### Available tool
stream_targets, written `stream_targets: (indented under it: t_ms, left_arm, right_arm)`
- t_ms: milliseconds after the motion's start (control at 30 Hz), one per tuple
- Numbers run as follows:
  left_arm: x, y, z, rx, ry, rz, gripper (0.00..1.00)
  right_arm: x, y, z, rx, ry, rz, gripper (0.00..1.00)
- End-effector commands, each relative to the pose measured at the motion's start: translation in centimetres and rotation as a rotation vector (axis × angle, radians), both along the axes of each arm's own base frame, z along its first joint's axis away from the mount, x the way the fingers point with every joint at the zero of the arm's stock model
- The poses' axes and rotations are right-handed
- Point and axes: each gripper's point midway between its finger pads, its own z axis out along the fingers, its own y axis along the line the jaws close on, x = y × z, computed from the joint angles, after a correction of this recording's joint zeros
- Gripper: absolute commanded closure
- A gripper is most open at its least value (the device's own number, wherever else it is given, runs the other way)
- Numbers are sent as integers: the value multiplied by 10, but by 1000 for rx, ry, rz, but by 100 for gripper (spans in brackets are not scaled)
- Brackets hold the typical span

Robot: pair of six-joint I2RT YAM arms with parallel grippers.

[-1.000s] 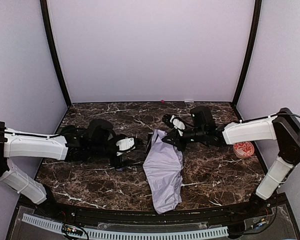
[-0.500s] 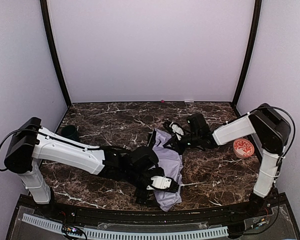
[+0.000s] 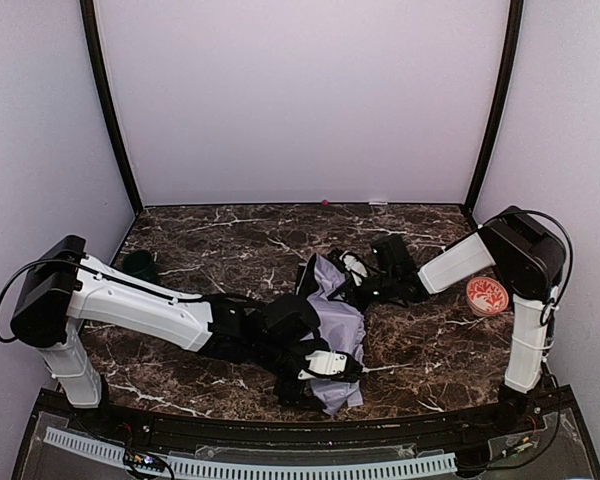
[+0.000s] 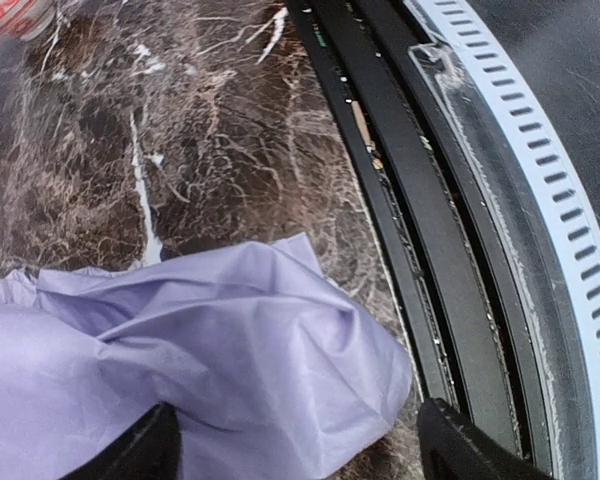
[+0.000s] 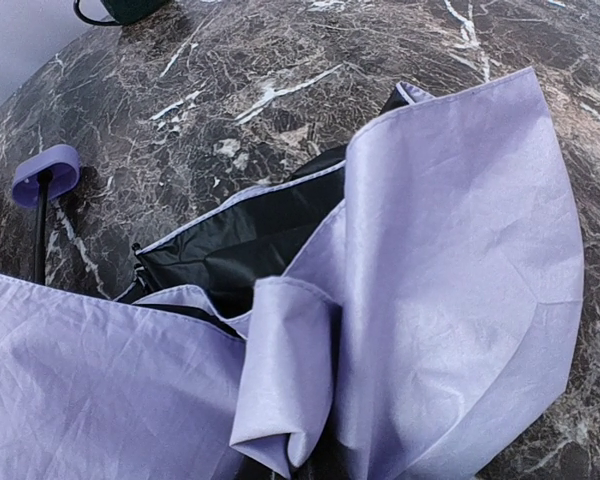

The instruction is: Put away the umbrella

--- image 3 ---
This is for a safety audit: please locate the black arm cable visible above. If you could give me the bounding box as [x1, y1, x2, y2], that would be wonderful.
[509, 209, 575, 326]
[0, 259, 71, 345]

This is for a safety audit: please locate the black corner post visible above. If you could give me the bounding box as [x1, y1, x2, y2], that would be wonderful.
[461, 0, 524, 220]
[79, 0, 144, 216]

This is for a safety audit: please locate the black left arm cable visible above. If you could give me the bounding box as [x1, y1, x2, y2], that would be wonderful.
[0, 259, 71, 345]

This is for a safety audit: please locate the red white patterned bowl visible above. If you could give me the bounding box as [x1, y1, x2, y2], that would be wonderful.
[466, 277, 509, 316]

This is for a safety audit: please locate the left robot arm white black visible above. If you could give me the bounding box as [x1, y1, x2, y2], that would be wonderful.
[10, 235, 329, 410]

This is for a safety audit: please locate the grey slotted cable duct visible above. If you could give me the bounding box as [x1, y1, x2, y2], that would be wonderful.
[43, 427, 457, 479]

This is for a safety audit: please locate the left black corner post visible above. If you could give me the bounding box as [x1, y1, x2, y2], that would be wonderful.
[79, 0, 144, 216]

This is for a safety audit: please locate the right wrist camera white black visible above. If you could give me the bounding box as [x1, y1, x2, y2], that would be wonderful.
[328, 249, 379, 287]

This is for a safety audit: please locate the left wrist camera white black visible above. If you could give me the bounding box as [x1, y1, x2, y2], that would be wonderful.
[298, 350, 363, 383]

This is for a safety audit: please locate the right black corner post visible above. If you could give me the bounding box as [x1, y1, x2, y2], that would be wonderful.
[461, 0, 524, 220]

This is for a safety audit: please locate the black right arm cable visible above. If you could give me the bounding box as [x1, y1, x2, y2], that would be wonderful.
[509, 209, 575, 326]

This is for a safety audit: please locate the dark mug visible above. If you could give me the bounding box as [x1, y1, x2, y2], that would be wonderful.
[122, 250, 159, 283]

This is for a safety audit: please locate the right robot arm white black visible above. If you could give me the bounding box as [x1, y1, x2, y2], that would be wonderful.
[340, 206, 574, 394]

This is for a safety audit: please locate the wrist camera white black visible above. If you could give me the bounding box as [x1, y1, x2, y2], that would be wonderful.
[328, 249, 379, 287]
[298, 350, 363, 383]

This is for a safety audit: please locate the lavender folding umbrella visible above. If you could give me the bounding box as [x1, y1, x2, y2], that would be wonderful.
[296, 254, 366, 416]

